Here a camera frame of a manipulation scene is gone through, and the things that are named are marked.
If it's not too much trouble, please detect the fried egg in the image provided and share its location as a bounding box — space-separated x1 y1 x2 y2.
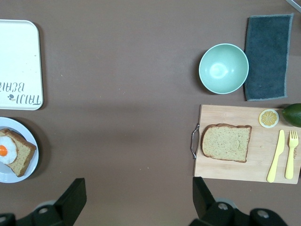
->
0 136 18 165

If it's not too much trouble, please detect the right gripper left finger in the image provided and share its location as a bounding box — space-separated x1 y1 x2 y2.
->
0 178 87 226

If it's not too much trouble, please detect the dark grey cloth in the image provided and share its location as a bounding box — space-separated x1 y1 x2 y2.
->
244 13 294 102

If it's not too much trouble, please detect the bread slice sandwich lid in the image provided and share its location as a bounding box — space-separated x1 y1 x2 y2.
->
200 123 253 163

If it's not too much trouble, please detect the pale round plate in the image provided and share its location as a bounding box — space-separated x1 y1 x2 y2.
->
0 117 40 184

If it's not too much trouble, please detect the cream bear print tray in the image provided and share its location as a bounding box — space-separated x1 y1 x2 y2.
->
0 19 44 111

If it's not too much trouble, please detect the lemon slice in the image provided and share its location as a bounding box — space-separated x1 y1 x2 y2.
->
258 108 280 129

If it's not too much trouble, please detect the wooden cutting board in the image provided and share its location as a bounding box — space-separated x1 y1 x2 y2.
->
190 104 301 185

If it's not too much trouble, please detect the green avocado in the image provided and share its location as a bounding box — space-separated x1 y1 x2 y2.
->
281 103 301 128

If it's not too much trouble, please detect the bread slice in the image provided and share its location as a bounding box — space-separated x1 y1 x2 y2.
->
0 128 37 178

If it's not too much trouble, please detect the metal wire rack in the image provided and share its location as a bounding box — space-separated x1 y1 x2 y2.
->
285 0 301 14

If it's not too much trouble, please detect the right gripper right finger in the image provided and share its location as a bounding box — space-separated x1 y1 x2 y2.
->
188 176 289 226

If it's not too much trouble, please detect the mint green bowl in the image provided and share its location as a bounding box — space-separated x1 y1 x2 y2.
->
198 43 249 95

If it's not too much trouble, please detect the yellow plastic fork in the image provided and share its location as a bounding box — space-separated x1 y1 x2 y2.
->
285 130 299 180

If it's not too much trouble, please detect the yellow plastic knife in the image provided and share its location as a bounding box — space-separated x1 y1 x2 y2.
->
266 129 285 183

